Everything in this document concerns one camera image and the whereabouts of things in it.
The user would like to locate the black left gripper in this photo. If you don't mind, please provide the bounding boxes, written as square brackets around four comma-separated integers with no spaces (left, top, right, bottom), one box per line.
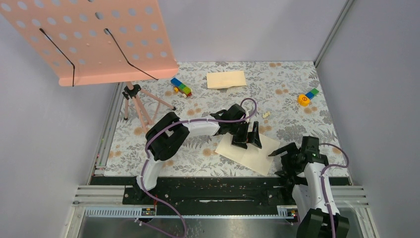
[228,120,261,149]

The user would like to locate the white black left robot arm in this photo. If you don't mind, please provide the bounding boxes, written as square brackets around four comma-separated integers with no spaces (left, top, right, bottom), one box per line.
[134,104,262,204]

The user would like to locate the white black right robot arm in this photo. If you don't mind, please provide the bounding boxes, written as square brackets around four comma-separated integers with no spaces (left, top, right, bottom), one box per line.
[270,136,350,238]

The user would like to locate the cream envelope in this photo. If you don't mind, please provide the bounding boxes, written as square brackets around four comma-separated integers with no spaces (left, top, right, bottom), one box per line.
[207,71,247,89]

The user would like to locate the small cream crumb piece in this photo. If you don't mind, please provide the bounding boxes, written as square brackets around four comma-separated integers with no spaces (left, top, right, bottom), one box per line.
[262,112,271,119]

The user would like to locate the floral patterned table mat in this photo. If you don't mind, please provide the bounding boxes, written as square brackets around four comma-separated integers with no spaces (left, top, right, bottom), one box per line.
[104,61,350,178]

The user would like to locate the yellow blue green toy blocks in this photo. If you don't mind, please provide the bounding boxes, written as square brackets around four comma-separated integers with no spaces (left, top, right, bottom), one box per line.
[297,88,319,107]

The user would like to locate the multicolour toy block car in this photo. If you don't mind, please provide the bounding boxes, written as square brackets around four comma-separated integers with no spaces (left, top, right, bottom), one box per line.
[170,77,192,98]

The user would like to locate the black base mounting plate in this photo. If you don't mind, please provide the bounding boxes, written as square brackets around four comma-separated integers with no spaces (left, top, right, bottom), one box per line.
[89,176,351,217]

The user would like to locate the pink tripod music stand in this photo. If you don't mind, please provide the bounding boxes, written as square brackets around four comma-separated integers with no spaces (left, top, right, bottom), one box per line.
[0,0,178,131]

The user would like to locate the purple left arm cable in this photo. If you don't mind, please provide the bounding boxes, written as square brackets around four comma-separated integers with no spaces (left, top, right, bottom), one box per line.
[134,98,258,238]

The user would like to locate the aluminium frame rail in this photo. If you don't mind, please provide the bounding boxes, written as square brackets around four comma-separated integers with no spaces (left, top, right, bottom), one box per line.
[65,183,378,238]

